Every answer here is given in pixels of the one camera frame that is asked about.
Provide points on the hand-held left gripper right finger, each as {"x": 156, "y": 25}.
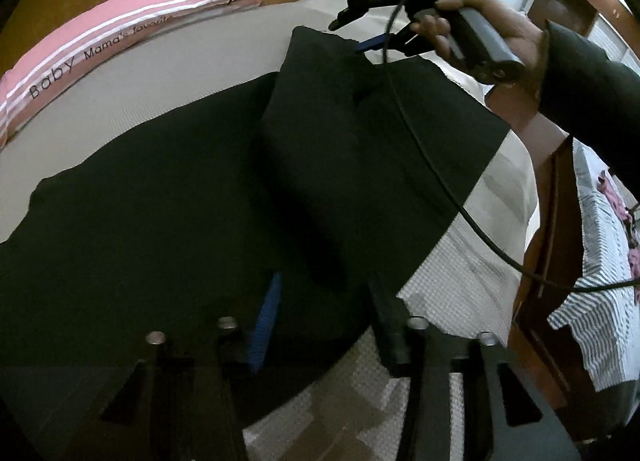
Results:
{"x": 395, "y": 346}

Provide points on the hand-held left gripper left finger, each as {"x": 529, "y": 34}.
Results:
{"x": 267, "y": 321}

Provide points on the black pants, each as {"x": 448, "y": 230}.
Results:
{"x": 200, "y": 201}

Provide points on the person's right forearm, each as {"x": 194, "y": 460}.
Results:
{"x": 595, "y": 106}

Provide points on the person's right hand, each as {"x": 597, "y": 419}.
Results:
{"x": 522, "y": 36}

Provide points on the grey striped floral cloth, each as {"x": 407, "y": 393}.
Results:
{"x": 605, "y": 291}

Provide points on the beige waffle bed blanket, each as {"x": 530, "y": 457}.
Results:
{"x": 150, "y": 86}

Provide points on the pink striped printed pillow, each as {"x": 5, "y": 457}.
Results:
{"x": 100, "y": 36}

